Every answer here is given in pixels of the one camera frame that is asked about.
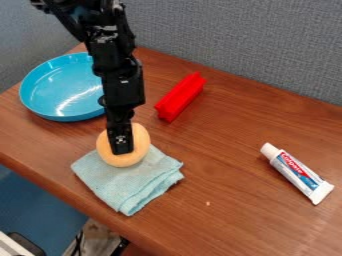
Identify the white toothpaste tube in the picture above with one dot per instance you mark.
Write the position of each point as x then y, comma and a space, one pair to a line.
302, 177

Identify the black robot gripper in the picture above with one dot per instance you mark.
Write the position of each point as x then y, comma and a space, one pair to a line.
121, 73

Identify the blue plate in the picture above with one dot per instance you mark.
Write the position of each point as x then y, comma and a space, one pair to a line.
61, 90

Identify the light blue cloth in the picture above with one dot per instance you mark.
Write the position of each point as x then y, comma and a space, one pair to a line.
130, 187

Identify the red plastic block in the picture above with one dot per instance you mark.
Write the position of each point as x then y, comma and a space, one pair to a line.
179, 97

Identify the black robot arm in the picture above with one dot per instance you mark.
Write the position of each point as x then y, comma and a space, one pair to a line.
98, 23

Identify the objects under table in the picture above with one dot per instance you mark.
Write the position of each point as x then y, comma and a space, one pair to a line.
95, 240

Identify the yellow foam ball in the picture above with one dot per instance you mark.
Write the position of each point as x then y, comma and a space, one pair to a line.
127, 159

